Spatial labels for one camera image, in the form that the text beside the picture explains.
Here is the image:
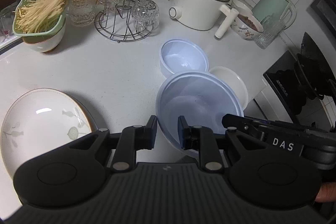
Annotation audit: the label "white rimmed bowl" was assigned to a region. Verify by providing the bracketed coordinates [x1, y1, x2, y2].
[230, 0, 253, 15]

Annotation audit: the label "black gas stove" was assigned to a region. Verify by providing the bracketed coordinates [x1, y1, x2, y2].
[263, 32, 336, 131]

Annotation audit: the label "pale green kettle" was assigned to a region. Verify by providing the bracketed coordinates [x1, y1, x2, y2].
[251, 0, 298, 30]

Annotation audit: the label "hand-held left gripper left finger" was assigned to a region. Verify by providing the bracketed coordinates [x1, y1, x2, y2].
[67, 115, 158, 172]

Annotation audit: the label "textured glass tumbler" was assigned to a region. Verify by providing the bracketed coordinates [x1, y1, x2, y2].
[253, 15, 287, 49]

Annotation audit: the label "wire cup rack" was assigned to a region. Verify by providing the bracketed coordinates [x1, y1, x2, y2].
[95, 0, 153, 43]

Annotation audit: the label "small white bowl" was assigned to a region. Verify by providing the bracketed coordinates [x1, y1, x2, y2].
[209, 66, 249, 110]

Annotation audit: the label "white leaf print plate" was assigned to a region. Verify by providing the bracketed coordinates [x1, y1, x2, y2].
[0, 88, 98, 180]

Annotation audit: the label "enoki mushrooms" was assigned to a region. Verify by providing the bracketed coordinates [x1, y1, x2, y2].
[15, 0, 73, 34]

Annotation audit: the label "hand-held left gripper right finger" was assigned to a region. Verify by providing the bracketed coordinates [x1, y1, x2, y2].
[178, 116, 265, 172]

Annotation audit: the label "white ceramic bowl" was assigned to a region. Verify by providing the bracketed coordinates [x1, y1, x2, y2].
[26, 22, 66, 53]

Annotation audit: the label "green bowl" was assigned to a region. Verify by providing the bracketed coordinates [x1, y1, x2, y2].
[22, 15, 66, 45]

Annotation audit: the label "cut glass cup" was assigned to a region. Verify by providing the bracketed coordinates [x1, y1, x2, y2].
[130, 0, 160, 32]

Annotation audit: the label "floral print bowl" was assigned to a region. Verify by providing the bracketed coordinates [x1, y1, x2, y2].
[231, 13, 264, 40]

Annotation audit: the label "white drip tray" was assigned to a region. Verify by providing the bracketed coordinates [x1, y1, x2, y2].
[0, 7, 24, 51]

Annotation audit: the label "person's right hand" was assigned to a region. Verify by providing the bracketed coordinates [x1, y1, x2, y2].
[315, 181, 336, 203]

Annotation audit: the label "light blue plastic bowl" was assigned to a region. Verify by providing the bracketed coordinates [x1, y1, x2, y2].
[155, 70, 244, 159]
[159, 39, 209, 78]

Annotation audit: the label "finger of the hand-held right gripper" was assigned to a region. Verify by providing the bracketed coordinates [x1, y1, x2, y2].
[222, 114, 266, 140]
[243, 116, 313, 131]

